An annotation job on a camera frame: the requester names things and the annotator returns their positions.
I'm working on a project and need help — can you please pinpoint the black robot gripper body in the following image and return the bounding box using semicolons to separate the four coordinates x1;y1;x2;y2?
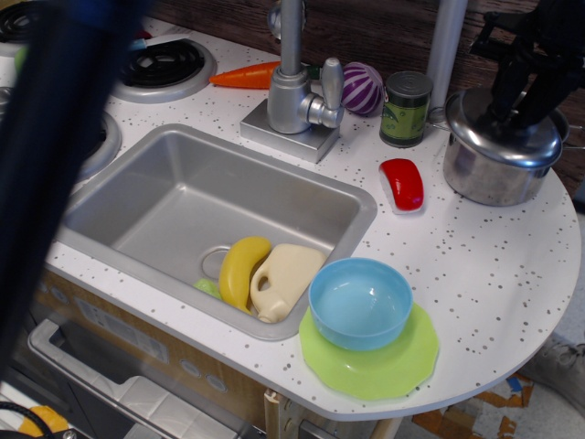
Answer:
470;1;584;87

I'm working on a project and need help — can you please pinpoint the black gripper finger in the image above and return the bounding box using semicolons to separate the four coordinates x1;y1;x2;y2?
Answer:
489;57;530;122
514;68;574;128

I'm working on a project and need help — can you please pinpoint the steel pot lid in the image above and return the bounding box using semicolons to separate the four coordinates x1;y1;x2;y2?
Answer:
444;88;562;172

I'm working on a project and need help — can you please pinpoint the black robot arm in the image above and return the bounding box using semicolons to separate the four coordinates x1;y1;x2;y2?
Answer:
1;1;153;368

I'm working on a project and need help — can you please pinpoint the steel cooking pot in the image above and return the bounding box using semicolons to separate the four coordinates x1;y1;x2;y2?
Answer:
442;106;573;207

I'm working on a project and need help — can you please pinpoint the grey vertical pole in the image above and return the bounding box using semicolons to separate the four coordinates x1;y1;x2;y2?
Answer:
426;0;468;110

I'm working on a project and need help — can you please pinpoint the green toy can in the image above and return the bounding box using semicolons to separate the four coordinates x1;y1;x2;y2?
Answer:
379;71;433;148

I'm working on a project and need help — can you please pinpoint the purple striped toy onion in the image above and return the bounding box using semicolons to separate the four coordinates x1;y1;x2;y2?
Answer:
342;62;384;115

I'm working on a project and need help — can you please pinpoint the red toy sushi piece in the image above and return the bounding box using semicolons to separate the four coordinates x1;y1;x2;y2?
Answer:
378;158;424;214

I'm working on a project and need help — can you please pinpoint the silver toy faucet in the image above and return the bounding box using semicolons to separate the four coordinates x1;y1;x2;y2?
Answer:
240;0;345;163

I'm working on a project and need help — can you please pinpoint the orange toy carrot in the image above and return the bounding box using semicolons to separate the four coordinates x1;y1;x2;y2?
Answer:
209;61;281;90

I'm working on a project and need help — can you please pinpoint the blue plastic bowl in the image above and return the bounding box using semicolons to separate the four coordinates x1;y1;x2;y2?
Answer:
308;258;414;351

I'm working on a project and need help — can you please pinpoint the beige toy jug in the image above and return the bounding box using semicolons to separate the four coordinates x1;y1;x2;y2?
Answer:
250;243;326;323

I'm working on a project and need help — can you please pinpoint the green plastic plate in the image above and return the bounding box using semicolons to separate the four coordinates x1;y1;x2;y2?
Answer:
299;304;440;401

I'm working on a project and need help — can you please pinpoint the yellow toy banana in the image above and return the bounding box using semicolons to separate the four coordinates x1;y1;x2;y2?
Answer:
218;236;271;315

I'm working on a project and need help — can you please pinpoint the back right stove burner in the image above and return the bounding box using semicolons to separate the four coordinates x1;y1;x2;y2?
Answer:
112;38;216;104

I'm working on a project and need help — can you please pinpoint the stove burner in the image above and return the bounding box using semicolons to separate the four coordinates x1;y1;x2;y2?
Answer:
77;112;122;182
112;38;216;104
1;2;31;57

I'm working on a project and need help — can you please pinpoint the red toy pepper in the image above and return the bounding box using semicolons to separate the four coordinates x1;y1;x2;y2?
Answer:
135;29;153;39

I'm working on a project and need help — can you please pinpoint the small green toy vegetable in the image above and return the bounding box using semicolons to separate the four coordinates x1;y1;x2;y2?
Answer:
193;278;222;300

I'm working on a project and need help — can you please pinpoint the front left stove burner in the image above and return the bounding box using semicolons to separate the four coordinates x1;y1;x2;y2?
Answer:
77;112;122;182

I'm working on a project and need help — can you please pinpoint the back left stove burner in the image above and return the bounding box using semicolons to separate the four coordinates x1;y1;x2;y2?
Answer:
1;2;31;57

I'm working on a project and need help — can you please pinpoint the toy oven door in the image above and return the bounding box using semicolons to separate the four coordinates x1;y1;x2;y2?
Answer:
27;319;264;438

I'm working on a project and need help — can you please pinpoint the yellow object on floor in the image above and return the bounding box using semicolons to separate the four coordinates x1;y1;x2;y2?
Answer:
18;405;69;437

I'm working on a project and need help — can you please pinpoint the blue handled toy knife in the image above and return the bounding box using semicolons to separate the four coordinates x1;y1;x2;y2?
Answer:
128;34;188;51

